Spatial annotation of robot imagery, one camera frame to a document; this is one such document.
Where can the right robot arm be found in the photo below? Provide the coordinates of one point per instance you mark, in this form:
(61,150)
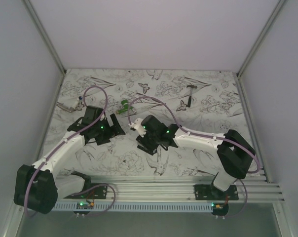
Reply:
(232,150)

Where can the small hammer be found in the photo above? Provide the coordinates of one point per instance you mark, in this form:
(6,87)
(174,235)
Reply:
(191,87)

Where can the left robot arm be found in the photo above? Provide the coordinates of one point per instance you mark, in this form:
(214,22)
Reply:
(38,186)

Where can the controller board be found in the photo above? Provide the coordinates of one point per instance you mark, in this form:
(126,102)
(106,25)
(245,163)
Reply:
(83,208)
(220,210)

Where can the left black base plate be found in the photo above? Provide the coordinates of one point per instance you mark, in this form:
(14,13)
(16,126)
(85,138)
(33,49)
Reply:
(96,191)

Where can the metal clamp tool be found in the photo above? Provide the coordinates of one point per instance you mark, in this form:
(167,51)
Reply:
(75,106)

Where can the black fuse box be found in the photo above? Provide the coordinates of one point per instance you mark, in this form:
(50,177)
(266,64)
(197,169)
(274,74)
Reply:
(149,148)

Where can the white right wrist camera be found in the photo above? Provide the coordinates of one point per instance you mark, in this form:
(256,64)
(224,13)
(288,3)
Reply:
(136,126)

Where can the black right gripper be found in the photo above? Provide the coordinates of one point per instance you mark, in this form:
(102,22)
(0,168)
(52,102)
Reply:
(146,134)

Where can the right controller board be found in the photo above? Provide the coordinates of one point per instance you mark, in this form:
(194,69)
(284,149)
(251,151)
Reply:
(220,210)

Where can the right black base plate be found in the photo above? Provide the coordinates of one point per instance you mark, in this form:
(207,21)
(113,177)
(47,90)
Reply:
(209,192)

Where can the green object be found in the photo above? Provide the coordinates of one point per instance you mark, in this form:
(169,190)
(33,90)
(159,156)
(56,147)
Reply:
(125,107)

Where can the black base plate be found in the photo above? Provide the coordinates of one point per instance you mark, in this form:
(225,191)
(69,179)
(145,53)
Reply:
(96,191)
(209,192)

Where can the left controller board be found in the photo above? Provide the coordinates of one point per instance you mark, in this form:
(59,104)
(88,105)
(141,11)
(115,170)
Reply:
(83,208)

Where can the grey slotted cable duct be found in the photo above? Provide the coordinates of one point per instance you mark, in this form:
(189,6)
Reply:
(186,207)

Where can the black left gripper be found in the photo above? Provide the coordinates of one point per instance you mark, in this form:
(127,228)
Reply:
(112,131)

